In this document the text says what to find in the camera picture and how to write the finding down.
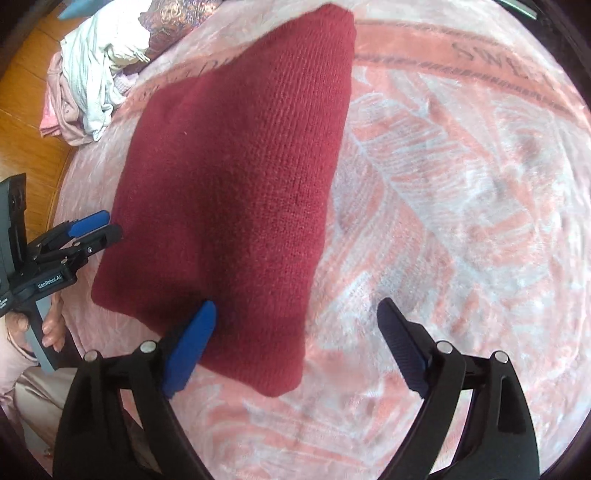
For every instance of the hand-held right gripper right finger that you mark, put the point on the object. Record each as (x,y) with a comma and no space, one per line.
(406,346)

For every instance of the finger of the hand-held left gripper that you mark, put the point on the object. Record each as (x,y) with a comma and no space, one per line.
(90,222)
(99,240)

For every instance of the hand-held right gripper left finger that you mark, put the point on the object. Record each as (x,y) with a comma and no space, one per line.
(189,346)

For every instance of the dark red knit sweater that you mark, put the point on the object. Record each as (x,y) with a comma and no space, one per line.
(231,184)

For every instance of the person's left forearm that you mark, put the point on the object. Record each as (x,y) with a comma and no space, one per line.
(9,360)

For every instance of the pile of pale clothes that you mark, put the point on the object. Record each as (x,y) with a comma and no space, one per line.
(87,69)

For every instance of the person's left hand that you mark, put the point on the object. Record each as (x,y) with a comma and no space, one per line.
(54,323)

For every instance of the wooden headboard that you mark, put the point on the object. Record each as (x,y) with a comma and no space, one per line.
(27,138)

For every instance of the pink garment pile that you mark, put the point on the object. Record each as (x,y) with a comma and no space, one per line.
(60,120)

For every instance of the pink floral blanket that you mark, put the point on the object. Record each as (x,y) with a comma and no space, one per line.
(438,207)

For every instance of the person's beige pants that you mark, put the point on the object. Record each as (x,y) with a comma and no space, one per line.
(41,387)

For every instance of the cream zippered garment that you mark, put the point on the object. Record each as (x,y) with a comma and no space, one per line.
(127,50)

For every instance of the blue pillow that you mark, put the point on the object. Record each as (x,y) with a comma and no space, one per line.
(76,8)

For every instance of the purple paisley pillow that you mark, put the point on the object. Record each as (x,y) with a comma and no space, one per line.
(171,18)

